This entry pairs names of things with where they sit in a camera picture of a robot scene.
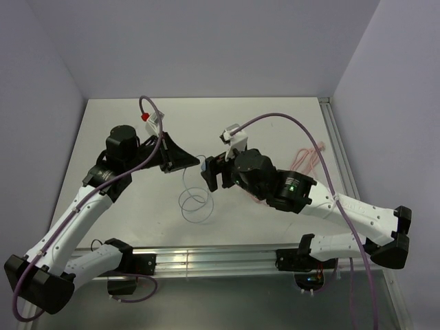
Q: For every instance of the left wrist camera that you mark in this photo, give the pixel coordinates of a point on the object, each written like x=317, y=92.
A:
x=152, y=121

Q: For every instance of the aluminium frame rail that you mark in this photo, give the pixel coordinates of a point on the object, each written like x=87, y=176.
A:
x=194, y=232

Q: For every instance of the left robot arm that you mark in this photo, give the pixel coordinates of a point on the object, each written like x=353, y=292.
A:
x=46, y=275

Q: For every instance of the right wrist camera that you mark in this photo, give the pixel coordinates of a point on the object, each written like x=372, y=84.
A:
x=236, y=140

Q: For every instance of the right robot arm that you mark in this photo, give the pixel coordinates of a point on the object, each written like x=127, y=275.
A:
x=378, y=233

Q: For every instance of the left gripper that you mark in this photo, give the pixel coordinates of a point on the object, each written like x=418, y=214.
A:
x=173, y=157

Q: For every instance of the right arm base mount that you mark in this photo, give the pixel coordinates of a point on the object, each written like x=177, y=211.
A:
x=308, y=272

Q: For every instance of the pink power strip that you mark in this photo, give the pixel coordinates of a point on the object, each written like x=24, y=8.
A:
x=256, y=200

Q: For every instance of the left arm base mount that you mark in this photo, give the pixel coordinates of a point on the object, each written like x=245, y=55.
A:
x=140, y=267

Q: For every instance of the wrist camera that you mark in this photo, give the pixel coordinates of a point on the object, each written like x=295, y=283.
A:
x=236, y=140
x=152, y=121

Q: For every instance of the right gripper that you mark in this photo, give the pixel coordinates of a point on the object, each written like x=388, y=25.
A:
x=214, y=166

